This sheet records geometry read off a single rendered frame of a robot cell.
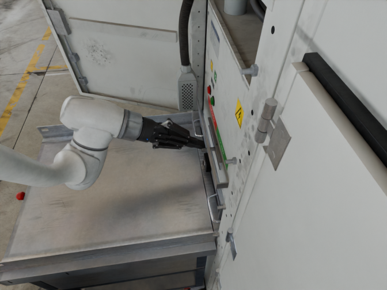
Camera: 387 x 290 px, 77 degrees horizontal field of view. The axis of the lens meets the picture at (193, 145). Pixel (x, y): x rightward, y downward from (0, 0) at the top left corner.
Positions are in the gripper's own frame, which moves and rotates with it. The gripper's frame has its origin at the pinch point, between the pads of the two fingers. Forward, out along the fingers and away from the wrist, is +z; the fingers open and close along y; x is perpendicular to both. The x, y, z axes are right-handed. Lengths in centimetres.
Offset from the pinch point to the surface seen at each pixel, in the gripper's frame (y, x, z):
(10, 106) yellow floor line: 173, -161, -94
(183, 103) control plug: -0.6, -19.4, -2.2
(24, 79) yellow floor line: 173, -208, -93
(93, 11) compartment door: -5, -52, -41
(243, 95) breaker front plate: -32.2, 16.3, -10.2
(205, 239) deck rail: 14.4, 27.3, 7.8
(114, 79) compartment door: 23, -52, -24
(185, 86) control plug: -7.8, -19.4, -5.4
